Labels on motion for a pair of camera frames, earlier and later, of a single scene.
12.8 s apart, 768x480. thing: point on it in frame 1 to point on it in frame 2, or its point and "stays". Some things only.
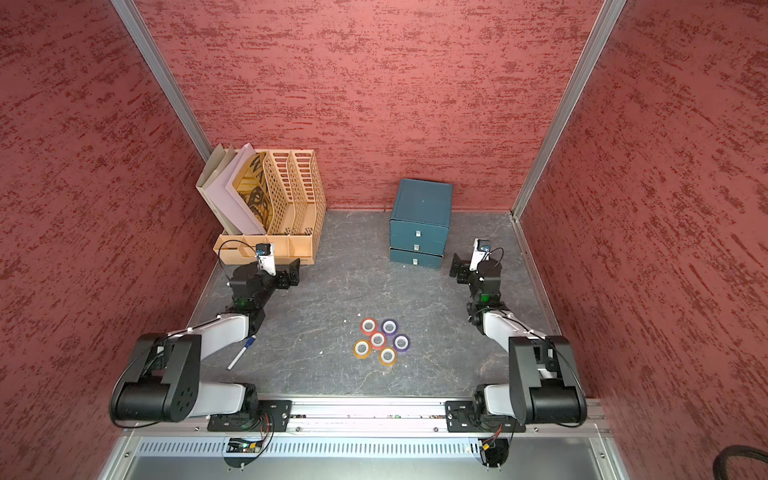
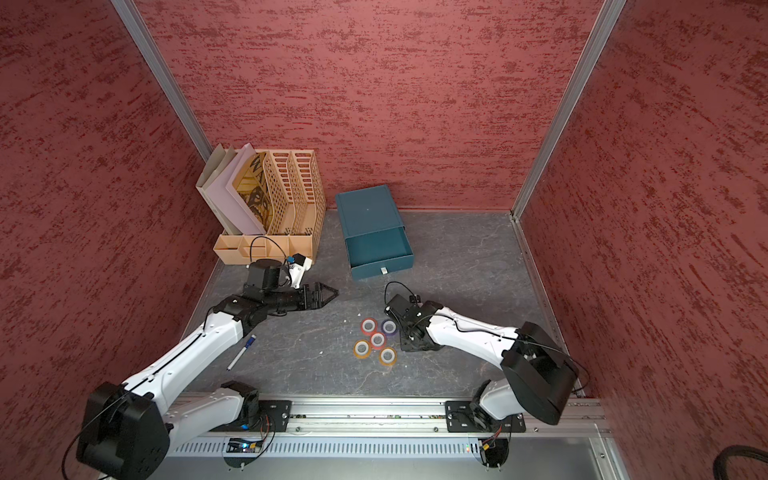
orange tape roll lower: x=388 y=356 stays
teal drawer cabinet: x=421 y=221 to x=376 y=237
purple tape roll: x=389 y=326 stays
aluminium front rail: x=367 y=418 stays
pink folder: x=221 y=196 stays
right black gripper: x=463 y=265 to x=405 y=344
